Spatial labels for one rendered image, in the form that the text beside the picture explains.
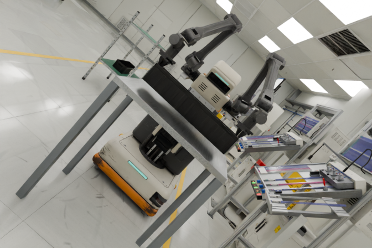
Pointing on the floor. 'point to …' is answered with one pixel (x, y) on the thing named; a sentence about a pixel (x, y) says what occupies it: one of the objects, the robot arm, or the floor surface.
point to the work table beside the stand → (160, 106)
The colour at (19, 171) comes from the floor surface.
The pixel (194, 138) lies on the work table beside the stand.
